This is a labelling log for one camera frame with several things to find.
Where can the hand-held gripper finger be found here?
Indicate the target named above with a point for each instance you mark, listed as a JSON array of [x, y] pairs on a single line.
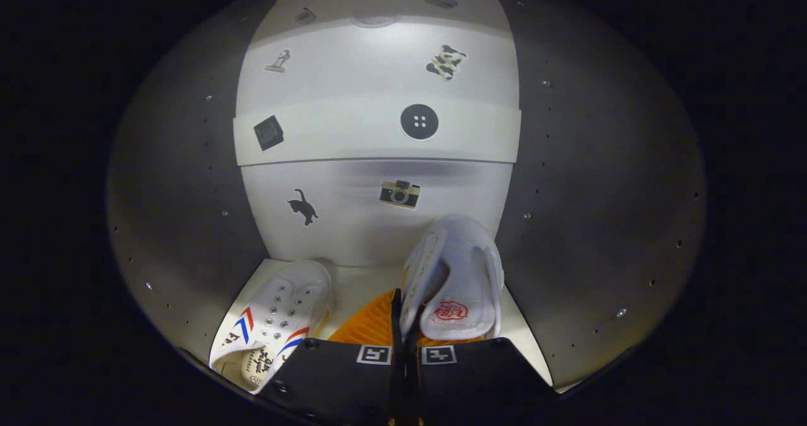
[[397, 382], [411, 382]]

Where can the white shoe with red logo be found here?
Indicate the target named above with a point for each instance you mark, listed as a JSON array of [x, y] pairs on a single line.
[[466, 268]]

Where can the white shoe with striped sides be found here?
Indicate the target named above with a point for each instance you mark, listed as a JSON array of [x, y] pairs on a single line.
[[284, 306]]

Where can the dark grey shoe cabinet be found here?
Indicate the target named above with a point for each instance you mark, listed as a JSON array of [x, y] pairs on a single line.
[[378, 98]]

